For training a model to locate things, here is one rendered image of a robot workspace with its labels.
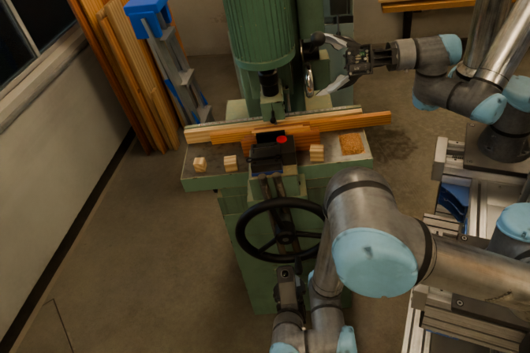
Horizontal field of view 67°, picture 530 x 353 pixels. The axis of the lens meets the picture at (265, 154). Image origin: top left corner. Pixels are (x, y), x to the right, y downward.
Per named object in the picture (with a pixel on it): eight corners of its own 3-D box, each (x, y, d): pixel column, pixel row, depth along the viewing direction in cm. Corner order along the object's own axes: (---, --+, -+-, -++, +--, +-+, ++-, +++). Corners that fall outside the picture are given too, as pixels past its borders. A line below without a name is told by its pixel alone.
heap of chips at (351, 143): (342, 155, 124) (342, 150, 123) (337, 135, 132) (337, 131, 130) (365, 153, 123) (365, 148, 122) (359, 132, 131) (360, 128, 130)
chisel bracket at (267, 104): (263, 126, 127) (259, 104, 122) (263, 101, 138) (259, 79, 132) (287, 123, 127) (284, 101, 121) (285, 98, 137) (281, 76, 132)
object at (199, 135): (187, 144, 140) (183, 132, 136) (188, 140, 141) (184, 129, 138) (362, 123, 134) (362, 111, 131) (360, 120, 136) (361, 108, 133)
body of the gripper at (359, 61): (345, 45, 94) (398, 39, 93) (341, 46, 103) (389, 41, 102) (348, 78, 96) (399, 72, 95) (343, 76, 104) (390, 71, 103)
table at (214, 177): (180, 215, 123) (173, 202, 119) (192, 150, 146) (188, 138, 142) (380, 195, 118) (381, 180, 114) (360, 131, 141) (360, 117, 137)
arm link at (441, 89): (442, 121, 102) (449, 83, 95) (404, 105, 109) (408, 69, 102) (459, 107, 106) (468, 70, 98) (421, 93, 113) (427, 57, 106)
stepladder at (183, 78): (207, 195, 249) (116, 11, 174) (216, 166, 268) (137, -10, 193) (232, 193, 244) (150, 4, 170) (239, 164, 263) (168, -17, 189)
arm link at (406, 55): (406, 39, 102) (408, 72, 103) (388, 41, 102) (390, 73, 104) (415, 37, 94) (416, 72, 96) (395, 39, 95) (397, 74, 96)
